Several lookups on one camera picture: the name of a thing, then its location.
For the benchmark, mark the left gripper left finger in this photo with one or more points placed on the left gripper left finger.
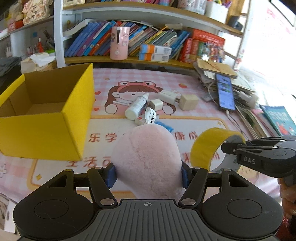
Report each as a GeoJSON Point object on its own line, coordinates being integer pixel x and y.
{"type": "Point", "coordinates": [101, 180]}

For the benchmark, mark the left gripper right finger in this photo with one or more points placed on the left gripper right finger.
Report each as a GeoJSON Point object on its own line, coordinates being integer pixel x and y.
{"type": "Point", "coordinates": [194, 182]}

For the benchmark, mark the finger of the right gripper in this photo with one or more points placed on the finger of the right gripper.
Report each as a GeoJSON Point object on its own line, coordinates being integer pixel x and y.
{"type": "Point", "coordinates": [230, 148]}

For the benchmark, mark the small white printed box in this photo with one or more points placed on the small white printed box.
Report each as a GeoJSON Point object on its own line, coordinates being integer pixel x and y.
{"type": "Point", "coordinates": [148, 117]}

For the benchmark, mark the white spray bottle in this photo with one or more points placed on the white spray bottle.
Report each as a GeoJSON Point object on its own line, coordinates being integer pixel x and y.
{"type": "Point", "coordinates": [134, 110]}

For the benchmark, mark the large white power adapter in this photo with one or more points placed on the large white power adapter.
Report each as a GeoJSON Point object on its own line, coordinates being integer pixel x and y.
{"type": "Point", "coordinates": [169, 97]}

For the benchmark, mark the small white charger cube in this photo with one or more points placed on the small white charger cube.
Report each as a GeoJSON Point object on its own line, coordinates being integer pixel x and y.
{"type": "Point", "coordinates": [156, 104]}

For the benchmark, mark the person's right hand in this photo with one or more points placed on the person's right hand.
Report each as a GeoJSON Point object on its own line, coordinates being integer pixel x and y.
{"type": "Point", "coordinates": [288, 195]}

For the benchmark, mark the teal children's book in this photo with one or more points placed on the teal children's book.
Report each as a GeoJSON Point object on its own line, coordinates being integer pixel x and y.
{"type": "Point", "coordinates": [279, 119]}

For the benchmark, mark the smartphone with lit screen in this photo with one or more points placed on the smartphone with lit screen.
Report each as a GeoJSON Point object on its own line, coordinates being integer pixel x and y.
{"type": "Point", "coordinates": [225, 92]}

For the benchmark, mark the beige cube block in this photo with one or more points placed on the beige cube block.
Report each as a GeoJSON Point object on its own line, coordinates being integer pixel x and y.
{"type": "Point", "coordinates": [188, 102]}

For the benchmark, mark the pink cartoon table mat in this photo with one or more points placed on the pink cartoon table mat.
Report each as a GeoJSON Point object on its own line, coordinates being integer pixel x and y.
{"type": "Point", "coordinates": [102, 136]}

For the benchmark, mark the yellow cardboard box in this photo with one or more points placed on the yellow cardboard box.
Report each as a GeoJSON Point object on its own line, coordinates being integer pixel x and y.
{"type": "Point", "coordinates": [45, 115]}

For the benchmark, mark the brown paper envelope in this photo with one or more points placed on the brown paper envelope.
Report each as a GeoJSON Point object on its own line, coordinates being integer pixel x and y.
{"type": "Point", "coordinates": [217, 68]}

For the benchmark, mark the red dictionary book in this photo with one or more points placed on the red dictionary book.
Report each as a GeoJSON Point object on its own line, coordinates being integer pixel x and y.
{"type": "Point", "coordinates": [185, 51]}

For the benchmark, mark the white wooden bookshelf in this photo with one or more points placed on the white wooden bookshelf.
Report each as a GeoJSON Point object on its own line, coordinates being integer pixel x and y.
{"type": "Point", "coordinates": [82, 33]}

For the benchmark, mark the lower orange blue white box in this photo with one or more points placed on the lower orange blue white box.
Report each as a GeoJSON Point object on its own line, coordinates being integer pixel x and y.
{"type": "Point", "coordinates": [154, 57]}

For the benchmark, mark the orange blue white box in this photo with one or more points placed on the orange blue white box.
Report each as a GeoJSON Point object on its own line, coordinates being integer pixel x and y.
{"type": "Point", "coordinates": [154, 57]}
{"type": "Point", "coordinates": [154, 49]}

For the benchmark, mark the upper orange blue white box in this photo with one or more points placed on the upper orange blue white box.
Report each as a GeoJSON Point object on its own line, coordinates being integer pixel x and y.
{"type": "Point", "coordinates": [154, 49]}

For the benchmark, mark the tissue box with tissues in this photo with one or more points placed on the tissue box with tissues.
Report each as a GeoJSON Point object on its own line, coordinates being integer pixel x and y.
{"type": "Point", "coordinates": [38, 62]}

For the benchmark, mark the pink cylindrical dispenser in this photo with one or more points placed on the pink cylindrical dispenser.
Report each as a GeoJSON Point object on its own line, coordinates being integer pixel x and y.
{"type": "Point", "coordinates": [119, 43]}

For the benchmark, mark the white wall charger plug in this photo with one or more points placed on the white wall charger plug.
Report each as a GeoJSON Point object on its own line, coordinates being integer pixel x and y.
{"type": "Point", "coordinates": [248, 100]}

